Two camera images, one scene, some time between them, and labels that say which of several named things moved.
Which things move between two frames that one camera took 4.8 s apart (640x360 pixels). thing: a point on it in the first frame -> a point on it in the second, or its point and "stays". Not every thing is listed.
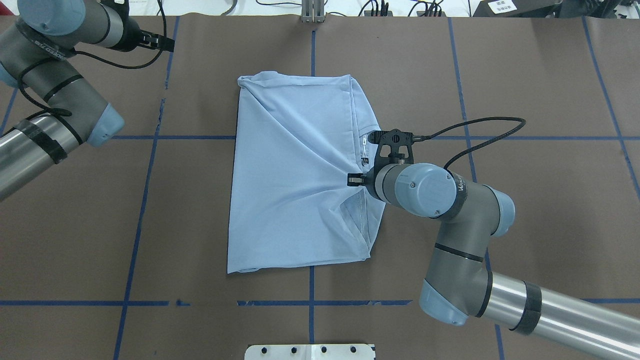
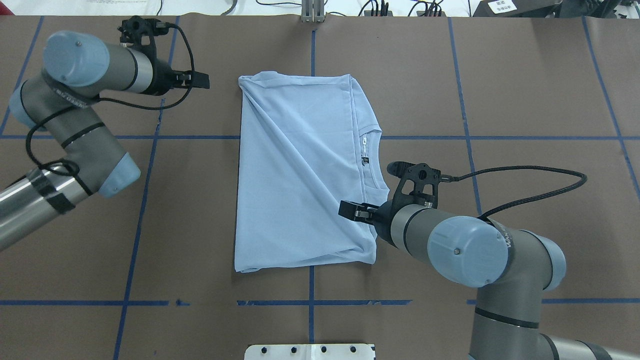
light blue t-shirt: x=295 y=139 stays
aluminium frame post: x=312 y=11 stays
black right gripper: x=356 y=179 -> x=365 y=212
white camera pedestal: x=341 y=351 stays
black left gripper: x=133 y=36 -> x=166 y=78
